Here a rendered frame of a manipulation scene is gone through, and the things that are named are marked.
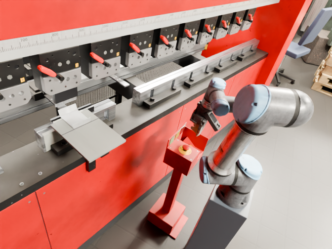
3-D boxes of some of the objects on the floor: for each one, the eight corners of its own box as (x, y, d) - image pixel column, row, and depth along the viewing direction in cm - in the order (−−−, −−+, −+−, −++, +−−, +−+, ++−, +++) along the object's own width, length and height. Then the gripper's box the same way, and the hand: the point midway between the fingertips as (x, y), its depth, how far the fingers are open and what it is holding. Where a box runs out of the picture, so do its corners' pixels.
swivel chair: (296, 78, 434) (337, 7, 359) (293, 93, 386) (339, 15, 312) (258, 64, 452) (289, -6, 378) (251, 77, 404) (285, 0, 330)
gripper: (202, 97, 130) (190, 126, 143) (195, 104, 123) (183, 134, 137) (217, 105, 127) (203, 134, 141) (210, 113, 121) (196, 142, 135)
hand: (198, 135), depth 138 cm, fingers closed
